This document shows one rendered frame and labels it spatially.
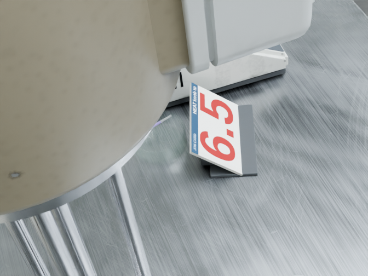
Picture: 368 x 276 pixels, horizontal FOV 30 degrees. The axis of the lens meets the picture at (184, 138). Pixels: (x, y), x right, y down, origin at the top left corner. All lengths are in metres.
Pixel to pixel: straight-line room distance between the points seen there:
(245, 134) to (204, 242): 0.13
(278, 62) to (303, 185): 0.14
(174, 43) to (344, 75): 0.59
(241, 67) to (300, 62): 0.08
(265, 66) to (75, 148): 0.58
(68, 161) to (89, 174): 0.01
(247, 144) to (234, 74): 0.08
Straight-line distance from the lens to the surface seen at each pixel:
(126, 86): 0.15
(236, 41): 0.16
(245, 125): 0.69
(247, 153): 0.67
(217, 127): 0.67
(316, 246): 0.61
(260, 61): 0.71
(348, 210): 0.63
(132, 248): 0.29
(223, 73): 0.70
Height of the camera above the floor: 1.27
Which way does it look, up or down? 49 degrees down
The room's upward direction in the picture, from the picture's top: 9 degrees counter-clockwise
